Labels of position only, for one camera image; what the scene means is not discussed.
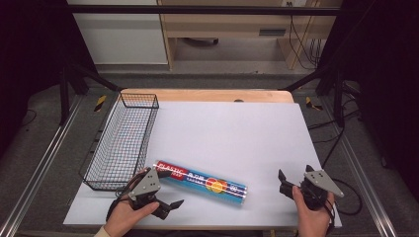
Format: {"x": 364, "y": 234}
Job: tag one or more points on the light wooden desk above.
{"x": 227, "y": 24}

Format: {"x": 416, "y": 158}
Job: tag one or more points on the dark curtain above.
{"x": 385, "y": 82}
{"x": 29, "y": 59}

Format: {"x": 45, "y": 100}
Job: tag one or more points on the metal floor rail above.
{"x": 360, "y": 171}
{"x": 42, "y": 161}

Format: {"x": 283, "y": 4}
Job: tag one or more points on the white table mat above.
{"x": 237, "y": 138}

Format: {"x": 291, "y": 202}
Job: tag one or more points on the wooden table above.
{"x": 204, "y": 95}

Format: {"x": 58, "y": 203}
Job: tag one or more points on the yellow and black tape strip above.
{"x": 100, "y": 103}
{"x": 311, "y": 103}

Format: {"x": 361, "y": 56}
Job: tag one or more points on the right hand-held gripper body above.
{"x": 321, "y": 184}

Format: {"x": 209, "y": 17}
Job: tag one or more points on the person's right hand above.
{"x": 311, "y": 220}

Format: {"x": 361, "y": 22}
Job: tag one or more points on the person's beige sleeve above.
{"x": 102, "y": 233}

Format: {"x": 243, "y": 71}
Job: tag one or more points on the black frame strut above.
{"x": 70, "y": 85}
{"x": 332, "y": 85}

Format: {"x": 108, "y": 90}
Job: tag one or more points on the white cabinet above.
{"x": 122, "y": 36}

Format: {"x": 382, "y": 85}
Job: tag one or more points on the blue and red wrap box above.
{"x": 201, "y": 181}

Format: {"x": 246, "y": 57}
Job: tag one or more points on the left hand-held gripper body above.
{"x": 146, "y": 184}

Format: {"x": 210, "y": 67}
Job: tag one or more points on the black frame crossbar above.
{"x": 197, "y": 10}

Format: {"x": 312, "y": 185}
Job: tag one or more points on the person's left hand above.
{"x": 123, "y": 219}

